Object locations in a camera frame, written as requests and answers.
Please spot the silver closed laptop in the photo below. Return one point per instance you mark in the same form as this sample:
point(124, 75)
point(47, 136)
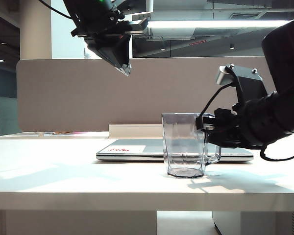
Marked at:
point(154, 149)

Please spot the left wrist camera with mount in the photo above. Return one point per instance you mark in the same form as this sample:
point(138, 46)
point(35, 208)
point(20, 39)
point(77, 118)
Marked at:
point(147, 5)

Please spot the beige desk leg panel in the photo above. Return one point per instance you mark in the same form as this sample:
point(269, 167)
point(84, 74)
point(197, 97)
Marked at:
point(76, 222)

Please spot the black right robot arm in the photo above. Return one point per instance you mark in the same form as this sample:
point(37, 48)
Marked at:
point(284, 61)

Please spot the round ceiling spot lamp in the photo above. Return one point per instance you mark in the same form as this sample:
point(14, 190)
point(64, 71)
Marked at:
point(162, 48)
point(232, 46)

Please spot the small wall poster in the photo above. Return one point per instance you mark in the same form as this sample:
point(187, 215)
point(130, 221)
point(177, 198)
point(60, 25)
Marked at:
point(87, 55)

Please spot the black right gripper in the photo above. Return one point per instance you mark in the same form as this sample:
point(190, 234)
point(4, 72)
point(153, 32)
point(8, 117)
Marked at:
point(254, 122)

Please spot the dark glass door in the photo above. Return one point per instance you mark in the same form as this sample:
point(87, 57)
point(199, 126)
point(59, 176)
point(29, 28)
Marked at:
point(5, 85)

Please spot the white sticker with red print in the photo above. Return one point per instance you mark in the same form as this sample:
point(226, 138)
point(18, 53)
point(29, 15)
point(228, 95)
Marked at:
point(137, 149)

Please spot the long ceiling light strip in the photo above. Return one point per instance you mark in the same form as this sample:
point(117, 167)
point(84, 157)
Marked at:
point(210, 24)

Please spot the colourful papers behind partition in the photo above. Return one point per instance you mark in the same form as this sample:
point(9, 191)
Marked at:
point(63, 133)

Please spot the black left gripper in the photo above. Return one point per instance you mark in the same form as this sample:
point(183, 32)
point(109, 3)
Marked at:
point(105, 27)

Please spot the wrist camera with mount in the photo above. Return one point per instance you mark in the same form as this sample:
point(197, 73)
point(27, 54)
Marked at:
point(250, 80)
point(147, 5)

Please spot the grey-brown fabric desk partition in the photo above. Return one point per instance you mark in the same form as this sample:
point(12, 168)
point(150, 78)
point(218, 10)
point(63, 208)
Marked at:
point(63, 98)

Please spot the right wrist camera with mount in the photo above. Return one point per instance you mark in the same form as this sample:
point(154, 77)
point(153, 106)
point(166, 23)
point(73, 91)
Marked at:
point(250, 80)

